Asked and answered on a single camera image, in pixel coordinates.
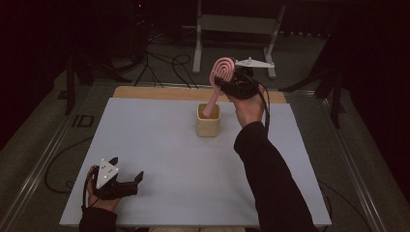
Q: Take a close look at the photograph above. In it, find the aluminium rail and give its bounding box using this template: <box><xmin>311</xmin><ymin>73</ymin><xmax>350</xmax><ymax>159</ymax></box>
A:
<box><xmin>317</xmin><ymin>96</ymin><xmax>388</xmax><ymax>232</ymax></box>
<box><xmin>0</xmin><ymin>102</ymin><xmax>85</xmax><ymax>232</ymax></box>

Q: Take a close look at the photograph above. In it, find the hand-held gripper cable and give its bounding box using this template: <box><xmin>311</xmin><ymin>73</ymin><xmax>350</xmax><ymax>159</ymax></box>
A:
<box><xmin>81</xmin><ymin>167</ymin><xmax>100</xmax><ymax>210</ymax></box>
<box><xmin>256</xmin><ymin>80</ymin><xmax>272</xmax><ymax>137</ymax></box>

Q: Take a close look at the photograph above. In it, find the right hand-held gripper cable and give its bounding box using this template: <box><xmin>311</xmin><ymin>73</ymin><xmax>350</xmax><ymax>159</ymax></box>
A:
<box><xmin>256</xmin><ymin>80</ymin><xmax>272</xmax><ymax>137</ymax></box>

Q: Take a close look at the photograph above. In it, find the white board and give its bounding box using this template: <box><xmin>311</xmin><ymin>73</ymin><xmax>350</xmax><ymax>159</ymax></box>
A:
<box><xmin>58</xmin><ymin>97</ymin><xmax>333</xmax><ymax>227</ymax></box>

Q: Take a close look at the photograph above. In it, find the person's right hand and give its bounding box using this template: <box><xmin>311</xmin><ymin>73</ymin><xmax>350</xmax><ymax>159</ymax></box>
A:
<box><xmin>226</xmin><ymin>85</ymin><xmax>267</xmax><ymax>129</ymax></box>

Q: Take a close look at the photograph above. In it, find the person's left hand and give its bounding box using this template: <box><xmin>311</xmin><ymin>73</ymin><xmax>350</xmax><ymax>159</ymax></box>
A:
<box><xmin>86</xmin><ymin>165</ymin><xmax>122</xmax><ymax>213</ymax></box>

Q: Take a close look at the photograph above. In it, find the left hand-held gripper cable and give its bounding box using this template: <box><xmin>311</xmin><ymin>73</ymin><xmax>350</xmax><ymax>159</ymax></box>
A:
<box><xmin>81</xmin><ymin>167</ymin><xmax>100</xmax><ymax>210</ymax></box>

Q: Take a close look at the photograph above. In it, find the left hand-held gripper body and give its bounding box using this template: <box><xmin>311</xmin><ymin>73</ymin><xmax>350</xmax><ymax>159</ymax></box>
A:
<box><xmin>93</xmin><ymin>158</ymin><xmax>139</xmax><ymax>201</ymax></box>

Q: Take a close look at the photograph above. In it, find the tangle of black cables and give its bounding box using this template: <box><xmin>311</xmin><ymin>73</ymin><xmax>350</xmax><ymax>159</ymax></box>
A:
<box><xmin>133</xmin><ymin>30</ymin><xmax>199</xmax><ymax>90</ymax></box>

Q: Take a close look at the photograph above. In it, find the black tripod stand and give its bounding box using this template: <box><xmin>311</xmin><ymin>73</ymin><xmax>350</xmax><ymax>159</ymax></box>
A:
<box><xmin>64</xmin><ymin>54</ymin><xmax>133</xmax><ymax>116</ymax></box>
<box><xmin>278</xmin><ymin>32</ymin><xmax>347</xmax><ymax>130</ymax></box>

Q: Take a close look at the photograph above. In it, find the pink hairbrush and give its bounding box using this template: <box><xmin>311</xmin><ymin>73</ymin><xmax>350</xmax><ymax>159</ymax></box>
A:
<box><xmin>202</xmin><ymin>56</ymin><xmax>237</xmax><ymax>118</ymax></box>

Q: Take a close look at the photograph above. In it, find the black floor cable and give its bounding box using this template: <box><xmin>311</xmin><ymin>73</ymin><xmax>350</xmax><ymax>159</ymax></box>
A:
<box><xmin>317</xmin><ymin>180</ymin><xmax>373</xmax><ymax>232</ymax></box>
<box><xmin>44</xmin><ymin>136</ymin><xmax>95</xmax><ymax>195</ymax></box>

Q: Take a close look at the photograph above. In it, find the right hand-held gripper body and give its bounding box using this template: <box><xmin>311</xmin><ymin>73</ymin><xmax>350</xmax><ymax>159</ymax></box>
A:
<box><xmin>223</xmin><ymin>57</ymin><xmax>276</xmax><ymax>100</ymax></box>

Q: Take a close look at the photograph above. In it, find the beige square cup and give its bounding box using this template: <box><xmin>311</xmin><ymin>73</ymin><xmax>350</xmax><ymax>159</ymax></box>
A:
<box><xmin>196</xmin><ymin>102</ymin><xmax>222</xmax><ymax>138</ymax></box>

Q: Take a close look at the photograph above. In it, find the grey metal stand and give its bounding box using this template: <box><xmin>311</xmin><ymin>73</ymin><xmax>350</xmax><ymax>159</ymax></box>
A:
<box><xmin>191</xmin><ymin>0</ymin><xmax>287</xmax><ymax>80</ymax></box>

